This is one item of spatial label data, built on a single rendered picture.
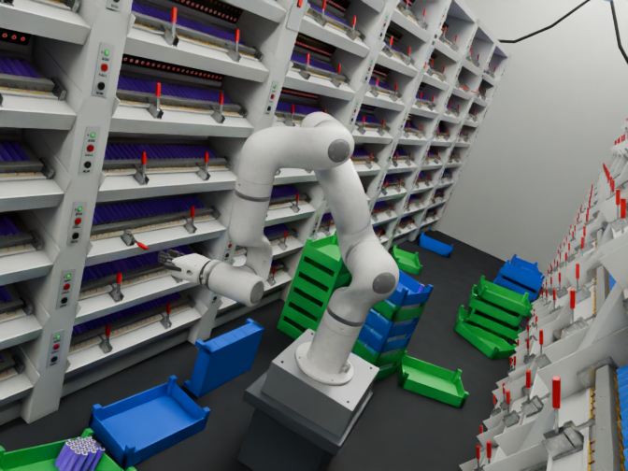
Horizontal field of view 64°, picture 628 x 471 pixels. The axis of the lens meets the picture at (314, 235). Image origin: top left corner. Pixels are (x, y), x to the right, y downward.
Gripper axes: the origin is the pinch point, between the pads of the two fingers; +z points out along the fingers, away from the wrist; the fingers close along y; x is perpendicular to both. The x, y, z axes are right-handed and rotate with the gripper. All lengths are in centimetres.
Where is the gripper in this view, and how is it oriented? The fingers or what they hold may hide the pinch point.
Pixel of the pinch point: (168, 256)
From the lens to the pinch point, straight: 150.3
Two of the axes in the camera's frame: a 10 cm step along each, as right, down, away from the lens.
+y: 4.8, -1.4, 8.6
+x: 1.8, -9.5, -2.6
